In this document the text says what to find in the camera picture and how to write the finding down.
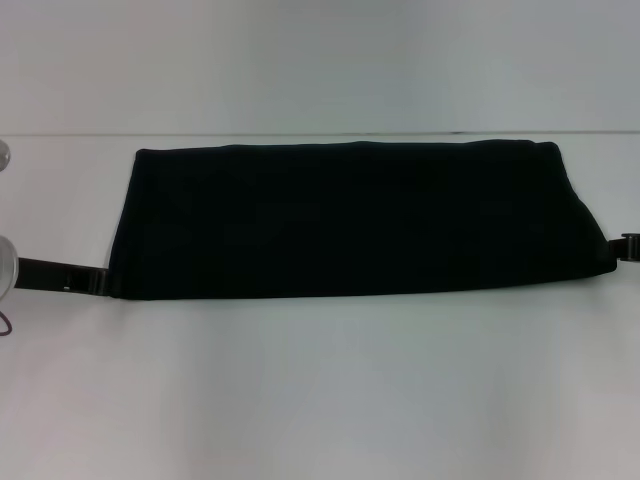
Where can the black shirt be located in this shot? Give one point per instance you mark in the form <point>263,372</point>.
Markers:
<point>350,225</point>

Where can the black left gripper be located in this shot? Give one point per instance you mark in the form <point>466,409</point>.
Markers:
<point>45,275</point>

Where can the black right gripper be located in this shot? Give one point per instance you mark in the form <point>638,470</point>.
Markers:
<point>634,246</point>

